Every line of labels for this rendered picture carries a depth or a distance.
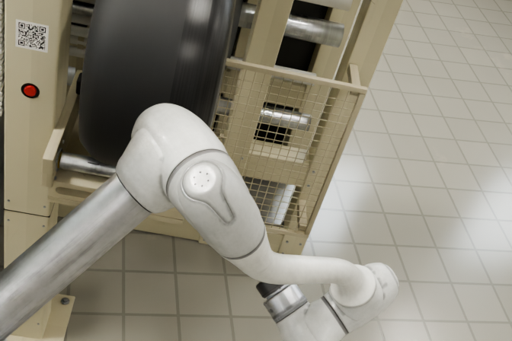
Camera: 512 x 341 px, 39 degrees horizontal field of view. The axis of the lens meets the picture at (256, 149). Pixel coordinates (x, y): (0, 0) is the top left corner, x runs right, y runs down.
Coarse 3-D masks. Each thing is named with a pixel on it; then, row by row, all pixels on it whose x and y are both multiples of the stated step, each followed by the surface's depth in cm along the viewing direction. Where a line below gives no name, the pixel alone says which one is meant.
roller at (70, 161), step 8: (64, 152) 183; (64, 160) 182; (72, 160) 182; (80, 160) 183; (88, 160) 183; (96, 160) 184; (64, 168) 183; (72, 168) 183; (80, 168) 183; (88, 168) 183; (96, 168) 183; (104, 168) 183; (112, 168) 183; (104, 176) 184
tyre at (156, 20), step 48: (96, 0) 155; (144, 0) 151; (192, 0) 153; (96, 48) 152; (144, 48) 151; (192, 48) 152; (96, 96) 154; (144, 96) 153; (192, 96) 154; (96, 144) 163
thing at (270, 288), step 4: (260, 284) 163; (264, 284) 163; (268, 284) 162; (272, 284) 162; (260, 288) 164; (264, 288) 163; (268, 288) 162; (272, 288) 162; (276, 288) 162; (260, 292) 165; (264, 292) 163; (268, 292) 162; (272, 292) 162; (264, 296) 164
